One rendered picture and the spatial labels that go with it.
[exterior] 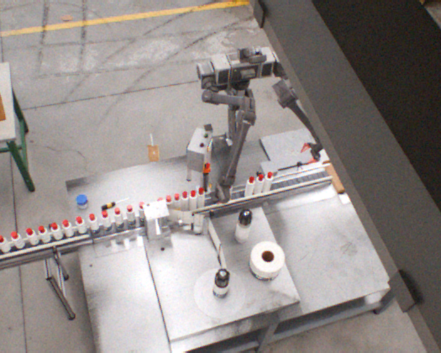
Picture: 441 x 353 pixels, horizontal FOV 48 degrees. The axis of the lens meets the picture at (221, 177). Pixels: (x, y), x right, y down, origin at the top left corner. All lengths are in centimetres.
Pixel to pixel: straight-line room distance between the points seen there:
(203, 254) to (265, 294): 45
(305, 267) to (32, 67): 355
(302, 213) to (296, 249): 27
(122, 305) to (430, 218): 274
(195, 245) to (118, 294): 54
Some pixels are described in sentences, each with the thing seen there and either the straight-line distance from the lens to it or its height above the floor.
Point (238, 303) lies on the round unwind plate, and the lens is 296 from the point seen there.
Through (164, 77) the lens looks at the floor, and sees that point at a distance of 520.
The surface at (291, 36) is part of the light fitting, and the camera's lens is 47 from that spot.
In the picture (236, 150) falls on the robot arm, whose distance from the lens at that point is 275.
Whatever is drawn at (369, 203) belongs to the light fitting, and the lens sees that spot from 38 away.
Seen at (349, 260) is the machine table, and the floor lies 83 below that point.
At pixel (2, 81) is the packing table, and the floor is 78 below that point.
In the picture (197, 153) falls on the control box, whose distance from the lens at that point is 274.
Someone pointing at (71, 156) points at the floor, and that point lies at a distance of 464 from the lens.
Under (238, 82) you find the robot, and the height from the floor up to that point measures 137.
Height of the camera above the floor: 367
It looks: 56 degrees down
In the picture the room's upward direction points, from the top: 7 degrees clockwise
